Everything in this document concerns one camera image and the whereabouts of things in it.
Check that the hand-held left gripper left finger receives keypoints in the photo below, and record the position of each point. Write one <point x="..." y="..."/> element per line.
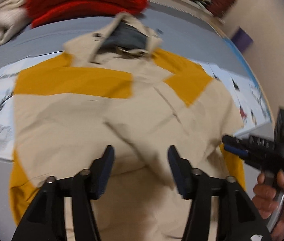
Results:
<point x="106" y="170"/>

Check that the person's right hand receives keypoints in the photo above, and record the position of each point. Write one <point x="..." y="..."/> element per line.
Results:
<point x="264" y="198"/>

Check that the purple box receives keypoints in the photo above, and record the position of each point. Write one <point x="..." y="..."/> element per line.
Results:
<point x="242" y="40"/>

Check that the cream knit cloth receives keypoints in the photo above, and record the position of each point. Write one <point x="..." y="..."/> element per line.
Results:
<point x="1" y="17"/>

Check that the dark red cloth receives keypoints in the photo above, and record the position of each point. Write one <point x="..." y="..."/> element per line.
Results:
<point x="222" y="3"/>

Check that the beige and yellow jacket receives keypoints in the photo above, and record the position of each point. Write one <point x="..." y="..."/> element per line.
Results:
<point x="106" y="118"/>

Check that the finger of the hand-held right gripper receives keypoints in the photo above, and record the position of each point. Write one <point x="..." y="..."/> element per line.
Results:
<point x="234" y="150"/>
<point x="234" y="140"/>

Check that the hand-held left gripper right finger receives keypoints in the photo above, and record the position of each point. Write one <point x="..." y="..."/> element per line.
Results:
<point x="175" y="170"/>

